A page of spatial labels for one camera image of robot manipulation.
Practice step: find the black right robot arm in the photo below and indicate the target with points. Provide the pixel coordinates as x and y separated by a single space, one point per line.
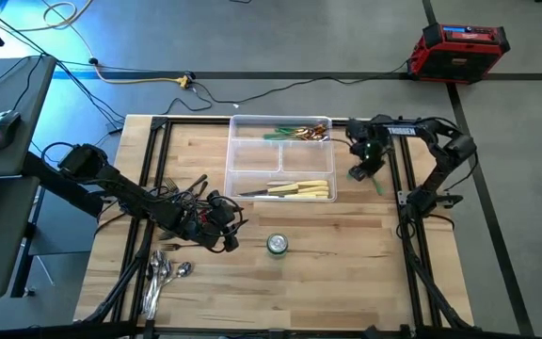
454 150

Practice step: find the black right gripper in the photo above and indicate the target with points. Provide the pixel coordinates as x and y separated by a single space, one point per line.
369 156

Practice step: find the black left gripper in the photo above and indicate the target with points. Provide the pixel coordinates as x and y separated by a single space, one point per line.
205 230

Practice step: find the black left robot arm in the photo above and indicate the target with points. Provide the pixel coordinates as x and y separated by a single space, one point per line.
125 190

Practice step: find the red and black jobsite radio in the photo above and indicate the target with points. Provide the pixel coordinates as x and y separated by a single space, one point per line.
459 56

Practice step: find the green Sprite soda can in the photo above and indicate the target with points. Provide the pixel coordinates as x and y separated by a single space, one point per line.
277 244

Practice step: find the clear plastic cutlery organizer tray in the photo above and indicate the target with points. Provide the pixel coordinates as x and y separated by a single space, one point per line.
257 160

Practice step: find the black aluminium table frame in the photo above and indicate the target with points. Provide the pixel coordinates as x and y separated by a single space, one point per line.
160 123

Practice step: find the black computer mouse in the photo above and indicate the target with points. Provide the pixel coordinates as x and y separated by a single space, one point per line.
4 127

